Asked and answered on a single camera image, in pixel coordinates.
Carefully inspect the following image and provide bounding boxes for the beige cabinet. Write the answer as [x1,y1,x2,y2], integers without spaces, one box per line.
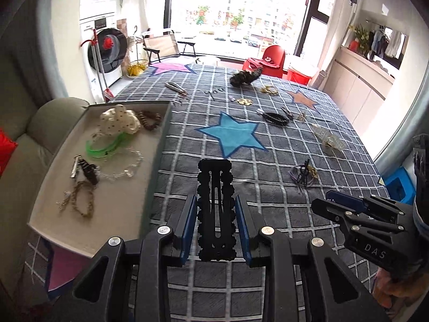
[322,45,396,131]

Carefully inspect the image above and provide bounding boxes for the brown braided bracelet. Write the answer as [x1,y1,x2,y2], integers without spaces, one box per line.
[56,180,96,219]

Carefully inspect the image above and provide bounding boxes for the cream polka dot scrunchie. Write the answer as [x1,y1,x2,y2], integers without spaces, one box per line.
[99,105,142,136]

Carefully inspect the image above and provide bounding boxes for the brown bead bracelet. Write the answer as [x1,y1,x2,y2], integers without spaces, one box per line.
[137,110,163,131]

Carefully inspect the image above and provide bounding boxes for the red plastic chair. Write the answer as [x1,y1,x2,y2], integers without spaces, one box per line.
[243,45,286,78]

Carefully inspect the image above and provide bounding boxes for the blue stool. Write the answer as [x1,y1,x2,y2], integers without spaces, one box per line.
[384,168,418,205]

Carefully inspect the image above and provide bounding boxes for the beige tray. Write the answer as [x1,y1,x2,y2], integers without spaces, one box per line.
[27,101,173,259]

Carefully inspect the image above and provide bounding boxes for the clear bead necklace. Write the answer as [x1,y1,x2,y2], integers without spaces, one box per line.
[97,148,144,180]

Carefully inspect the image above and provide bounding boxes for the silver hair clip pair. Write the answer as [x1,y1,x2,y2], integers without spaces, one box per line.
[165,81,188,98]

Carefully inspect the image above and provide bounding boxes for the black fluffy hair claw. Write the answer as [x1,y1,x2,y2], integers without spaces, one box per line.
[230,67,264,87]

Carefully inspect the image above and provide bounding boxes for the black scalloped hair clip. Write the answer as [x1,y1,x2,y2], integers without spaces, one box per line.
[197,158,238,262]

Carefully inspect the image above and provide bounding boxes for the black oval hair clip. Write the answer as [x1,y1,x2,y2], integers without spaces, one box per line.
[257,109,290,125]

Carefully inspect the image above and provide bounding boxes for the red mop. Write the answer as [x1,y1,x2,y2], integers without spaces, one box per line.
[80,28,116,103]

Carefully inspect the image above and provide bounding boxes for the basket of yellow items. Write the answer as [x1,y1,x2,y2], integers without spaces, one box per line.
[127,60,149,79]

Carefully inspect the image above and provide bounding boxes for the potted flower plant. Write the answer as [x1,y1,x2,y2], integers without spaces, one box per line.
[349,23,369,52]

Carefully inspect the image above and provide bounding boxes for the clear hair claw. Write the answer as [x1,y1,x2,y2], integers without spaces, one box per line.
[312,124,346,155]

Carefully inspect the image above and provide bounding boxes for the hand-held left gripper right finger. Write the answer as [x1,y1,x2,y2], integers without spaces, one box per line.
[235,195,391,322]

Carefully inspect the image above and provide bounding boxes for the white washing machine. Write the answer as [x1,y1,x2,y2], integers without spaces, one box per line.
[80,15,128,101]

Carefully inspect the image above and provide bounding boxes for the beige folding chair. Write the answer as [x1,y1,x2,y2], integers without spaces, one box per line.
[142,34,197,64]

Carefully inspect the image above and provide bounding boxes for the dark brown hair clip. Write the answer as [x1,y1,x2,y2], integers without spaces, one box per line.
[79,161,100,185]

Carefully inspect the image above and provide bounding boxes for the grey-green sofa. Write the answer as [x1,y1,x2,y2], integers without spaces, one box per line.
[0,54,89,296]

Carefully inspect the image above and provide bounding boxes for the grey plaid star blanket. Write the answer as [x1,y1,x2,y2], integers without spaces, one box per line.
[20,62,391,322]

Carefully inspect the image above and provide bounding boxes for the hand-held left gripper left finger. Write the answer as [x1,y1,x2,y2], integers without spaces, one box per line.
[49,194,198,322]

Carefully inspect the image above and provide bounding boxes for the hanging clothes on rail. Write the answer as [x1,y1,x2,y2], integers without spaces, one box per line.
[367,27,408,61]

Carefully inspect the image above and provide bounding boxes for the red bucket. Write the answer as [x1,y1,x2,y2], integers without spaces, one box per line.
[286,65,319,86]

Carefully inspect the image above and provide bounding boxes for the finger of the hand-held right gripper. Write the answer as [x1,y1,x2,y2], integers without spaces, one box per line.
[326,190,367,210]
[311,199,351,224]

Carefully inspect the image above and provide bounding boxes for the green translucent bracelet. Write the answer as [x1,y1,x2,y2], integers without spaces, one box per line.
[85,132,135,162]

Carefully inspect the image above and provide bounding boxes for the red cushion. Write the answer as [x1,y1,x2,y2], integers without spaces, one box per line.
[0,128,18,177]

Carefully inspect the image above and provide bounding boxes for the purple string tangle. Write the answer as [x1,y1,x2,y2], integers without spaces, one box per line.
[290,159,319,192]

